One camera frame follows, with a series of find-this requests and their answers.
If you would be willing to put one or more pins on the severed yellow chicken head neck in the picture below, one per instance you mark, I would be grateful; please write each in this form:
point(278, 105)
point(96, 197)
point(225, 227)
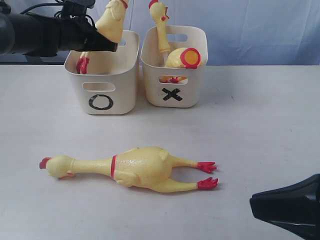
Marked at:
point(158, 12)

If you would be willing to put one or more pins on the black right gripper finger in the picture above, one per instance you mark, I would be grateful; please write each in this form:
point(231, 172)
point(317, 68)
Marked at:
point(295, 208)

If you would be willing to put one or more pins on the cream bin marked X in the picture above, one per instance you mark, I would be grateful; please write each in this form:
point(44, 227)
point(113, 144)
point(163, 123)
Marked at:
point(174, 87)

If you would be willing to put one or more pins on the whole yellow rubber chicken front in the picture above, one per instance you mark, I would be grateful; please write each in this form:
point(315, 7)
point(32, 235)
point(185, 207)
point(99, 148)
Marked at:
point(144, 167)

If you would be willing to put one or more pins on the cream bin marked O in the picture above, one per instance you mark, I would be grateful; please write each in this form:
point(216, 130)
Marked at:
point(110, 86)

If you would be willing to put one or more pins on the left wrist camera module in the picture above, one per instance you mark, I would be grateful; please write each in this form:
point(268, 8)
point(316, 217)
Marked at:
point(76, 7)

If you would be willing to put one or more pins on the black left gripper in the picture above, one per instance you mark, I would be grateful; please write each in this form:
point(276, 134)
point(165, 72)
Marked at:
point(77, 32)

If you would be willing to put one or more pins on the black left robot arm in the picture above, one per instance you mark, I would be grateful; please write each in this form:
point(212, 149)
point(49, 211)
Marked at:
point(43, 36)

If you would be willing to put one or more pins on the whole yellow rubber chicken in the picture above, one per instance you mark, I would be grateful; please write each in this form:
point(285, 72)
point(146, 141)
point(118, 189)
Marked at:
point(144, 167)
point(110, 25)

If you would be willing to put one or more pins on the headless yellow chicken body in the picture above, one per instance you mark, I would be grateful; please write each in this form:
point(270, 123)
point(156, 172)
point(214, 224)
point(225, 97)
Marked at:
point(181, 58)

